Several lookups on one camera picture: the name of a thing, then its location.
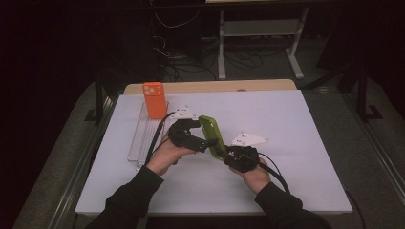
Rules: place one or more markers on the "person's left hand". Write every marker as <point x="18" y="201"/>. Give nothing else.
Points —
<point x="164" y="157"/>

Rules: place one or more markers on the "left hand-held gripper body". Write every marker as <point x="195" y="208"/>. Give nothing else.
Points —
<point x="183" y="135"/>

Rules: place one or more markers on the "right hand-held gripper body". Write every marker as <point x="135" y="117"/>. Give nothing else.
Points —
<point x="243" y="157"/>

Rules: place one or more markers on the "white metal desk frame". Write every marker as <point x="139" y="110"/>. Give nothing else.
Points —
<point x="261" y="28"/>

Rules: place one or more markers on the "black metal stand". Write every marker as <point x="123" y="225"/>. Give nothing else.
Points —
<point x="98" y="101"/>
<point x="362" y="95"/>

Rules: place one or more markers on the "clear plastic rack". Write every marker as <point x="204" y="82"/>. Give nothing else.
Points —
<point x="141" y="140"/>

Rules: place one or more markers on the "orange phone case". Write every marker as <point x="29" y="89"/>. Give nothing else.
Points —
<point x="155" y="101"/>

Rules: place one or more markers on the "green cartoon phone case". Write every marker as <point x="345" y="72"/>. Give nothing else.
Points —
<point x="211" y="130"/>

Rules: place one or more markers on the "person's right hand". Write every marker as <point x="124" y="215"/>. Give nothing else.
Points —
<point x="256" y="179"/>

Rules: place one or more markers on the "silver metal rail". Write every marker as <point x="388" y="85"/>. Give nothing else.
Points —
<point x="79" y="165"/>
<point x="379" y="149"/>

